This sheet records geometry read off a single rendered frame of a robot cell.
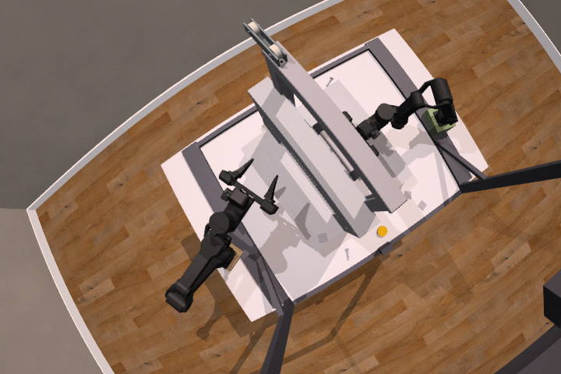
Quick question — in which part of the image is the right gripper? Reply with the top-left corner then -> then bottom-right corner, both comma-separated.
342,111 -> 379,157

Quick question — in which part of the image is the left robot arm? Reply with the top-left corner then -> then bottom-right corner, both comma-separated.
165,188 -> 252,313

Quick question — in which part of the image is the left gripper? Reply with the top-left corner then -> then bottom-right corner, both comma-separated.
219,158 -> 279,219

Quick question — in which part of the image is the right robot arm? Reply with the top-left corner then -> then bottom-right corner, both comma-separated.
357,77 -> 458,139

